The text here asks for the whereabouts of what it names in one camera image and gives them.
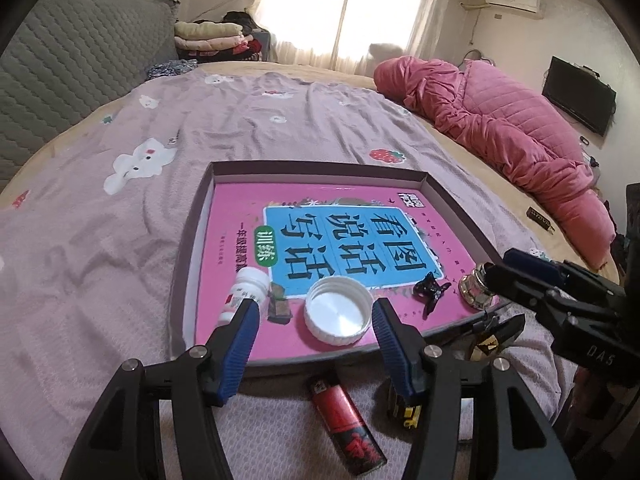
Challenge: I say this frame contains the black hair claw clip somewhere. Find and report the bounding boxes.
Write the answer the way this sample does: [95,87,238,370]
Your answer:
[412,272,451,320]

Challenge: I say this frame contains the red black lighter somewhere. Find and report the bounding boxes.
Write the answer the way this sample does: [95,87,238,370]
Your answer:
[307,372,387,478]

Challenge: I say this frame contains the white plastic jar lid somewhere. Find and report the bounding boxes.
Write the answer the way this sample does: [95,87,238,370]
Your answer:
[303,276,374,347]

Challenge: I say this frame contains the white pill bottle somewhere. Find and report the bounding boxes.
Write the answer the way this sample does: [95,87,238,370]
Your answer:
[217,266,270,326]

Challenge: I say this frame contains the yellow black wristwatch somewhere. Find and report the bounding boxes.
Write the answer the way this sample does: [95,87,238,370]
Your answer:
[386,382,421,430]

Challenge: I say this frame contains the black gold lipstick tube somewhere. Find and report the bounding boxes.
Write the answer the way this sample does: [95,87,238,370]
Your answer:
[469,314,526,362]

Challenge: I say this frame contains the pink quilted comforter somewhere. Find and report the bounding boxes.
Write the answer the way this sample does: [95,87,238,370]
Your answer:
[373,56,615,269]

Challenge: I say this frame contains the pink blue book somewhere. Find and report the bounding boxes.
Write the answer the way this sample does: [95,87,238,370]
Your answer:
[184,182,489,366]

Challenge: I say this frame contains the dark shallow cardboard box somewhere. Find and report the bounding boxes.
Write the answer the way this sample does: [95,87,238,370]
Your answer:
[168,160,500,375]

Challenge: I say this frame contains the black flat television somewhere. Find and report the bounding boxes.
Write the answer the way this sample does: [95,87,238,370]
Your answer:
[542,56,616,136]

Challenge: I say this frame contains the lilac patterned bed sheet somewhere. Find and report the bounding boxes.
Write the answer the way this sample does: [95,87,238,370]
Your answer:
[1,70,541,479]

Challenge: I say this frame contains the white sheer curtain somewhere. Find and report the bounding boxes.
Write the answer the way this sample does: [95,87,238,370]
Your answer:
[252,0,448,75]

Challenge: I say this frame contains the stack of folded clothes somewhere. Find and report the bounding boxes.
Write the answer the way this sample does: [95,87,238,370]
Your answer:
[175,11,271,63]

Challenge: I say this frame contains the dark patterned cloth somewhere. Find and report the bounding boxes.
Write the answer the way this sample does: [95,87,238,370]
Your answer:
[145,60,198,80]

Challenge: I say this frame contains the grey quilted headboard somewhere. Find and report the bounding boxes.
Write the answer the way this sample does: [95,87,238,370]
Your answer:
[1,0,179,185]

